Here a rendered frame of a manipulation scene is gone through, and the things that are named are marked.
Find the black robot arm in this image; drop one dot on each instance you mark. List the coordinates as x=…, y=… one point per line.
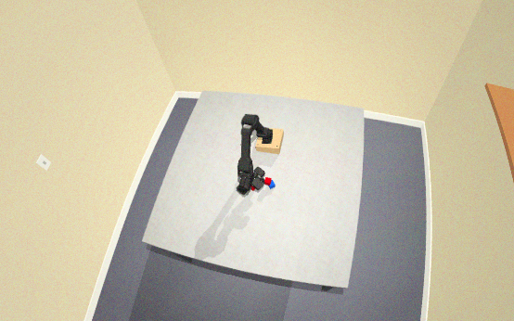
x=245, y=162

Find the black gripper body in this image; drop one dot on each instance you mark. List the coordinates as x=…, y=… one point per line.
x=258, y=171

